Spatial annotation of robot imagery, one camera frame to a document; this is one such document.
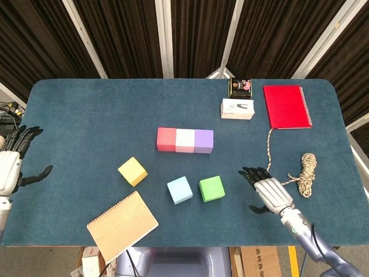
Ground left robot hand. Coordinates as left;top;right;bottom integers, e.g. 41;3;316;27
0;126;54;197

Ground tangled floor cables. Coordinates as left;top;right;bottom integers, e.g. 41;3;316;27
0;100;24;125

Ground beige braided rope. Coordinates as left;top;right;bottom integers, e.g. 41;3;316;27
266;128;318;199

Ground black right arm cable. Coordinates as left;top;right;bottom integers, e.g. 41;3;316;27
310;223;332;277

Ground yellow foam cube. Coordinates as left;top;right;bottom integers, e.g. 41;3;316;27
117;156;149;187

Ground blue felt table cover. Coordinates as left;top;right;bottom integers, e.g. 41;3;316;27
0;78;369;248

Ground red foam cube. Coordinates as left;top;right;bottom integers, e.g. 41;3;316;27
156;127;177;152

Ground dark brown curtain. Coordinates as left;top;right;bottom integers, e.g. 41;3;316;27
0;0;369;139

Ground black luncheon meat tin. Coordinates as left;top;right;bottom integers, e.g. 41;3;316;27
228;77;254;99

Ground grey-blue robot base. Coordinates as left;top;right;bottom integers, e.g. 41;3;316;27
115;246;232;277

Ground light blue foam cube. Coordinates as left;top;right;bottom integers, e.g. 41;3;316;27
166;175;194;205

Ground tan spiral notebook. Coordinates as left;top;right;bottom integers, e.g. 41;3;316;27
86;190;160;263

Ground brown cardboard carton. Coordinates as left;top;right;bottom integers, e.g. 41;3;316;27
229;246;283;277

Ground white partition frame post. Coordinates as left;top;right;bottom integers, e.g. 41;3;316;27
62;0;109;79
206;0;246;80
0;82;28;109
155;0;175;79
350;144;369;171
345;112;369;130
291;0;361;80

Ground green foam cube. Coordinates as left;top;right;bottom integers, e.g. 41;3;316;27
198;175;226;203

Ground pink foam cube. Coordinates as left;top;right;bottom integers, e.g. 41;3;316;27
175;128;196;154

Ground red spiral notebook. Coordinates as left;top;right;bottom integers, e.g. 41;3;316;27
262;85;314;130

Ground small white carton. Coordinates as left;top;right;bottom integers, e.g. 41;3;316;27
81;246;101;277

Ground purple foam cube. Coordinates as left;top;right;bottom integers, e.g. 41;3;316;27
194;129;214;155

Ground black device box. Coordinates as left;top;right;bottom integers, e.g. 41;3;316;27
0;123;17;138

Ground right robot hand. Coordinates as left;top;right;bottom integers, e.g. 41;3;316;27
238;166;296;216

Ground white cardboard box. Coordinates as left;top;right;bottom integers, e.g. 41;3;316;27
220;98;255;120

